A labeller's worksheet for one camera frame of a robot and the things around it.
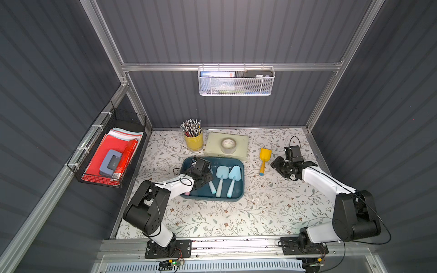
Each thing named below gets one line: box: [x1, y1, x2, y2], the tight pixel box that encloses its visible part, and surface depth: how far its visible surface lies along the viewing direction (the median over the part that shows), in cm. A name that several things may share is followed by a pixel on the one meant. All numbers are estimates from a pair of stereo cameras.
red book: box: [111, 138, 139, 185], surface depth 70 cm
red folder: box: [80, 133, 130, 186], surface depth 69 cm
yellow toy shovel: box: [258, 147, 273, 176], surface depth 107 cm
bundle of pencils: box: [179, 118, 202, 138], surface depth 98 cm
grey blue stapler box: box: [99, 149, 123, 177], surface depth 68 cm
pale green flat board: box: [204, 131, 250, 161], surface depth 107 cm
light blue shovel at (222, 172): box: [215, 165, 230, 198], surface depth 98 cm
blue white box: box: [199, 71, 236, 95], surface depth 91 cm
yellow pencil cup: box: [183, 127, 204, 152], surface depth 101 cm
